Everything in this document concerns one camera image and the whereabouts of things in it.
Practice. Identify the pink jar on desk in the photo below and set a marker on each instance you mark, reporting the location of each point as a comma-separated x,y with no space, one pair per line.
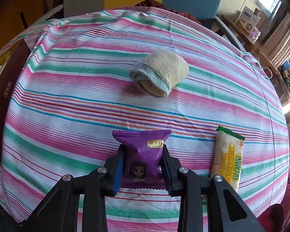
254,34

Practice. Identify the wooden desk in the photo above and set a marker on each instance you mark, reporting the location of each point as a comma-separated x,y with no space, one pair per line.
250,45

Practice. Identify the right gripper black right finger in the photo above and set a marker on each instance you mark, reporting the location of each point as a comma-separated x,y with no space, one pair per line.
170,166

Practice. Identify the dark red cloth on chair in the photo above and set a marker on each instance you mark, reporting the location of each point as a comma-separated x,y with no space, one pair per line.
164,8

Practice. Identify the striped pink green tablecloth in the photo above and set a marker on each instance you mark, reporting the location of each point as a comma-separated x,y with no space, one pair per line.
74,90

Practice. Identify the pink patterned curtain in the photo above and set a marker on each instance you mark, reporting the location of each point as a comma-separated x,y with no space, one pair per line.
276,42

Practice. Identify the gold metal tin box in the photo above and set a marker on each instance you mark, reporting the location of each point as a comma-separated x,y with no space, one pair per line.
8,79

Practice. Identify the dark red garment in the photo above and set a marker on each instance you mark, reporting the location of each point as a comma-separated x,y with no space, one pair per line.
277,216

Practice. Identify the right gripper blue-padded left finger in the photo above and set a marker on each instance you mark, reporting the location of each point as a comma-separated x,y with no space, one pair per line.
115,169

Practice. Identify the white appliance box on desk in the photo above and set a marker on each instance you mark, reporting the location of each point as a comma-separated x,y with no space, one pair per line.
247,20

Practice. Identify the beige sock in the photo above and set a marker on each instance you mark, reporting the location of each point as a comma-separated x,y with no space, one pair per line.
159,72

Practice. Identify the yellow Weidan snack packet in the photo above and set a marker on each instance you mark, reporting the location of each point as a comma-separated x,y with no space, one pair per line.
227,160

